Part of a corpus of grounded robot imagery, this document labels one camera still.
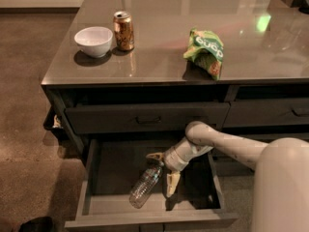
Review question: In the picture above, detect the green chip bag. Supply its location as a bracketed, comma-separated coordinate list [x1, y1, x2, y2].
[183, 28, 224, 80]

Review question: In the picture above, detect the grey top left drawer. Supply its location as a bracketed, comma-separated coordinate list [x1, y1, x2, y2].
[65, 102, 229, 134]

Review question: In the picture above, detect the open grey middle drawer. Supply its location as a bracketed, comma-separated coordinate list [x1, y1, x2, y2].
[65, 138, 239, 232]

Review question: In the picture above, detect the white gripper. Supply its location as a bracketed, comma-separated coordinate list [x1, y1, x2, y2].
[146, 148, 188, 197]

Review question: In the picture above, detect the dark object on floor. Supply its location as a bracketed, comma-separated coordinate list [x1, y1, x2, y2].
[18, 217, 54, 232]

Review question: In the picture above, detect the black bin beside cabinet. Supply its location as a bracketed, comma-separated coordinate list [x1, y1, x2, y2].
[43, 107, 67, 140]

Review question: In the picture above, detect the grey top right drawer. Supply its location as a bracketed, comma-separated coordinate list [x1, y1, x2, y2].
[224, 99, 309, 128]

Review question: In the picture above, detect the white ceramic bowl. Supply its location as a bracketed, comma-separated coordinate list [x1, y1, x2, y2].
[74, 26, 113, 58]

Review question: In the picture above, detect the gold soda can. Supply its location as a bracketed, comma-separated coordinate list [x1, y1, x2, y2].
[113, 11, 134, 51]

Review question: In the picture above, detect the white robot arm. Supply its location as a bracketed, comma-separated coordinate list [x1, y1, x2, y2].
[147, 121, 309, 232]

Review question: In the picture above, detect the grey bottom right drawer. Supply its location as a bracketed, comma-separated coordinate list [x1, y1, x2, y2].
[213, 157, 254, 177]

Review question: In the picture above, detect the grey cabinet with counter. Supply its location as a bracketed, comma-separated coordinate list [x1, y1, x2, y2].
[42, 0, 309, 158]

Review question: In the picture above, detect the clear plastic water bottle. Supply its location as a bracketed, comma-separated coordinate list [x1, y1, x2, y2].
[129, 164, 163, 209]

